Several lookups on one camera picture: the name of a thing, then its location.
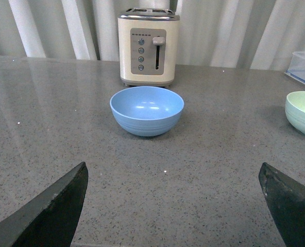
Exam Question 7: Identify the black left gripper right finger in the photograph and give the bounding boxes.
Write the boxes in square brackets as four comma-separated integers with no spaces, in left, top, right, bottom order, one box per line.
[258,163,305,246]

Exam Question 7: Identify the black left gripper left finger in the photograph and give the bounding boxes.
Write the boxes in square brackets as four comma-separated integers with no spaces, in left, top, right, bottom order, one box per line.
[0,162,89,246]

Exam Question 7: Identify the blue bowl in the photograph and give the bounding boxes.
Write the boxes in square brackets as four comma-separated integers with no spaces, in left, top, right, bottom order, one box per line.
[110,86,184,137]

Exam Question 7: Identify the light green bowl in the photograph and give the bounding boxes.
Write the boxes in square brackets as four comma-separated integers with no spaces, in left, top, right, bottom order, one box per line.
[285,91,305,134]

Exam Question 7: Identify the white curtain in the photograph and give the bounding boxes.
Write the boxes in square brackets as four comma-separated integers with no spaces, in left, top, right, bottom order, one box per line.
[0,1,305,70]

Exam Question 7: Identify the cream toaster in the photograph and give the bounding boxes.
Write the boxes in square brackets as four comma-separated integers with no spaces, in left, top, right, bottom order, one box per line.
[117,8,180,87]

